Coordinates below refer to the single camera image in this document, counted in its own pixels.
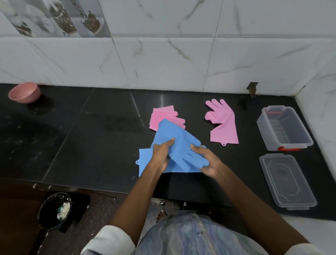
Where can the person's left hand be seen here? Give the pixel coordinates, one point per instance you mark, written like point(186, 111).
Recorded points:
point(159, 155)

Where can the person's right hand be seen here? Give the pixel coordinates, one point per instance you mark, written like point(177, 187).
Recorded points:
point(211, 164)

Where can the person's left thumb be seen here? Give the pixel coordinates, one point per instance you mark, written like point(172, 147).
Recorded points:
point(166, 143)

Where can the person's right thumb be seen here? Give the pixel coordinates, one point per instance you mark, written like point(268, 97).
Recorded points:
point(197, 148)

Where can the blue silicone glove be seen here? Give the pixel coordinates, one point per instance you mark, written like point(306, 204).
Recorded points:
point(181, 147)
point(145, 160)

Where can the person's left forearm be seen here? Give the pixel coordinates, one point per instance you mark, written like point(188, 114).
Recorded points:
point(136, 199)

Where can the person's right forearm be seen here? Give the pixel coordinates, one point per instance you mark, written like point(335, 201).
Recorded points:
point(257, 207)

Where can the folded pink silicone glove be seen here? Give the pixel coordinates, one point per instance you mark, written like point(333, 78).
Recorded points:
point(165, 117)

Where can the flat pink silicone glove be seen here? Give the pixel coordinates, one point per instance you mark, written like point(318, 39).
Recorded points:
point(225, 123)

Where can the person's foot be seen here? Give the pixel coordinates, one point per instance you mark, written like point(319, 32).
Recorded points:
point(161, 216)

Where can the blue patterned garment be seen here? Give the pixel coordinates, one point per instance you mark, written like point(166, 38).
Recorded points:
point(194, 236)

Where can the clear plastic storage container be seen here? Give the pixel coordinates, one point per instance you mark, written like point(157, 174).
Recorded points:
point(284, 128)

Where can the clear plastic container lid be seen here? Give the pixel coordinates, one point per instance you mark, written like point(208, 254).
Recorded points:
point(287, 181)

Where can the white shirt sleeve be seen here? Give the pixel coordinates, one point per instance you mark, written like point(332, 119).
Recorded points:
point(109, 243)
point(305, 249)

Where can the black trash bin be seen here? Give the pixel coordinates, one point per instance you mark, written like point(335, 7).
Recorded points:
point(53, 211)

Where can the pink bowl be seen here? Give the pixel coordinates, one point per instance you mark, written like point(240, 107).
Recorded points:
point(24, 92)

